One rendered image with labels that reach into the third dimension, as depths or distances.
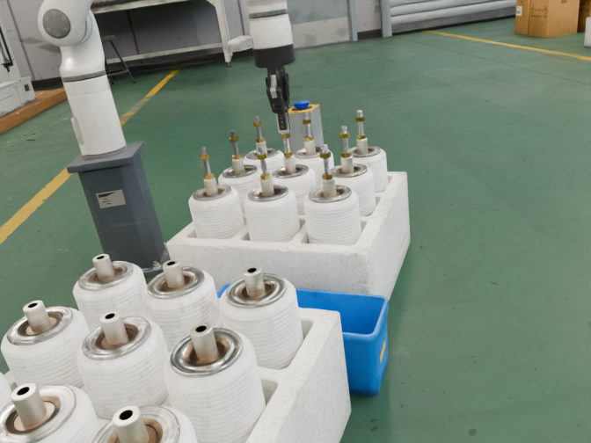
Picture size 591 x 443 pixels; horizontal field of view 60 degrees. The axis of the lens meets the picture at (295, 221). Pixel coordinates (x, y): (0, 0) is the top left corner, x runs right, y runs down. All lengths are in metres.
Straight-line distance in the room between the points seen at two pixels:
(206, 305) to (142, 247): 0.61
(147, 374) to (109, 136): 0.72
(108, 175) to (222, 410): 0.78
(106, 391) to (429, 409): 0.45
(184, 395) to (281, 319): 0.15
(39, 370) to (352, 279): 0.48
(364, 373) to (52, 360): 0.43
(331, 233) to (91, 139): 0.61
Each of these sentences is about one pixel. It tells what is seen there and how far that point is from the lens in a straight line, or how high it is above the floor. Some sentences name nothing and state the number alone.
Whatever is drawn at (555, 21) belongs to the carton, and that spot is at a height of 0.11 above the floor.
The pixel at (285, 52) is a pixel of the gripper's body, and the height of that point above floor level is 0.48.
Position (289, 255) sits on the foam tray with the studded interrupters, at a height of 0.17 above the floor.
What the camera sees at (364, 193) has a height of 0.22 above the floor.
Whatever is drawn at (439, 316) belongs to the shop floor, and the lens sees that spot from 0.99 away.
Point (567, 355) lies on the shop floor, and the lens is 0.94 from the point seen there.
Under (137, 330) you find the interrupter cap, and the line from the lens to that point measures 0.62.
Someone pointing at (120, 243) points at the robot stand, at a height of 0.10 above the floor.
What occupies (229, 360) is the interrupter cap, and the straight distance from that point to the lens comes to 0.53.
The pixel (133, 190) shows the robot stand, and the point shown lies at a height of 0.22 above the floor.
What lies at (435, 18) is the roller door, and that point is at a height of 0.11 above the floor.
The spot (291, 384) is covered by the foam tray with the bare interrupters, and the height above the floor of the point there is 0.18.
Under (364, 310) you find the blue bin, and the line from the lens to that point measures 0.85.
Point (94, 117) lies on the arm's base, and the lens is 1.21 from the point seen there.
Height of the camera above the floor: 0.57
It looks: 24 degrees down
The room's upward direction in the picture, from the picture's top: 8 degrees counter-clockwise
